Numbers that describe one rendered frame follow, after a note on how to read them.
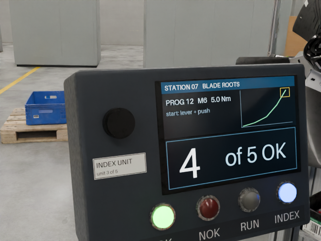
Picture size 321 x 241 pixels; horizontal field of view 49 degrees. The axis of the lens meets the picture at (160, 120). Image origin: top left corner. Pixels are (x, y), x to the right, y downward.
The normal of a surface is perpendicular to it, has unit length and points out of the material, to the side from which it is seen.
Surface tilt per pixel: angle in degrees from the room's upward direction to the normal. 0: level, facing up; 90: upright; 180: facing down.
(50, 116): 90
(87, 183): 76
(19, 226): 0
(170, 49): 90
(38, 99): 89
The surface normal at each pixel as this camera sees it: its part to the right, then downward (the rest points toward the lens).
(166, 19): 0.08, 0.31
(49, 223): 0.04, -0.95
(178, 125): 0.36, 0.04
